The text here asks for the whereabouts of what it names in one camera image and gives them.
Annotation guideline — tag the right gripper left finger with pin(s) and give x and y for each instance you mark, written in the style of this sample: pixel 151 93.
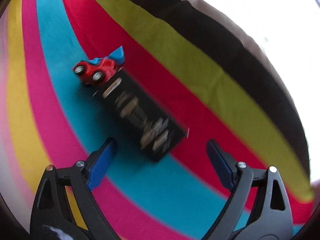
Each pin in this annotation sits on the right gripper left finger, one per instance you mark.
pixel 51 215

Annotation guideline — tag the red toy car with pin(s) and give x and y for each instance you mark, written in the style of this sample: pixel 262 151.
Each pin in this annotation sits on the red toy car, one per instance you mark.
pixel 98 71

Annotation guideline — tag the black printed box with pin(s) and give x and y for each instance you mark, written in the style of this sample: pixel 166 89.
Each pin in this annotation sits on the black printed box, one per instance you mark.
pixel 152 129

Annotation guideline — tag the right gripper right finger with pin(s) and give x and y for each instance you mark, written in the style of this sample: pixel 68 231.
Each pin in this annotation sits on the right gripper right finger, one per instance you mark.
pixel 258 206

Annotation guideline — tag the striped colourful cloth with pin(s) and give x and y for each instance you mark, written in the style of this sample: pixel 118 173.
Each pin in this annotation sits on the striped colourful cloth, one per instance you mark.
pixel 195 62

